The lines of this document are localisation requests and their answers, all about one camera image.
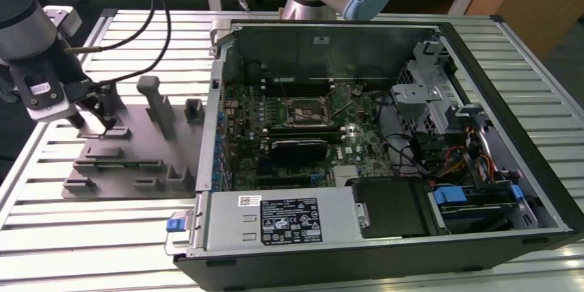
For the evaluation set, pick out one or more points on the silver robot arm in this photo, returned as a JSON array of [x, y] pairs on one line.
[[22, 22]]

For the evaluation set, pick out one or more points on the CPU socket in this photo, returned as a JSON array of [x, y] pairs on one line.
[[309, 112]]

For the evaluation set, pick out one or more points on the grey parts rack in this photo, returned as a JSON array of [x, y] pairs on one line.
[[136, 155]]

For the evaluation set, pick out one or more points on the blue case latch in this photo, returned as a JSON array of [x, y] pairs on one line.
[[174, 225]]

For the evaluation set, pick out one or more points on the black graphics card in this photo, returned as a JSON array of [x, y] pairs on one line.
[[296, 152]]

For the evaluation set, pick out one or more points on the grey power supply unit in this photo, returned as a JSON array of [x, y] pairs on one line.
[[228, 223]]

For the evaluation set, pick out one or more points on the silver heatsink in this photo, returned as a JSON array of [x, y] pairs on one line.
[[346, 174]]

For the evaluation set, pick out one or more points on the green motherboard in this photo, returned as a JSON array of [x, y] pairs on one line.
[[372, 148]]

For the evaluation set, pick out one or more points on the black PC case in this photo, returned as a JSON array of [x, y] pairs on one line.
[[318, 264]]

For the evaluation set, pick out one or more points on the silver metal drive cage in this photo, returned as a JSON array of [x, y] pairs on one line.
[[420, 100]]

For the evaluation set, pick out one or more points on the black plastic cover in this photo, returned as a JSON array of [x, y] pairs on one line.
[[392, 206]]

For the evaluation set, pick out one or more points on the blue disk carrier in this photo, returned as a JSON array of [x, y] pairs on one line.
[[449, 196]]

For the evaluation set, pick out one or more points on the wooden cabinet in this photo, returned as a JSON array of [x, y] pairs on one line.
[[537, 4]]

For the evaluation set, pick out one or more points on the silver disk bay cage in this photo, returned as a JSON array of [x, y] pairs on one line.
[[526, 218]]

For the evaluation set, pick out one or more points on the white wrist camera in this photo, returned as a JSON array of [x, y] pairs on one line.
[[41, 100]]

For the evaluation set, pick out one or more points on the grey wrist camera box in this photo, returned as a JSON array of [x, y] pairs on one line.
[[65, 22]]

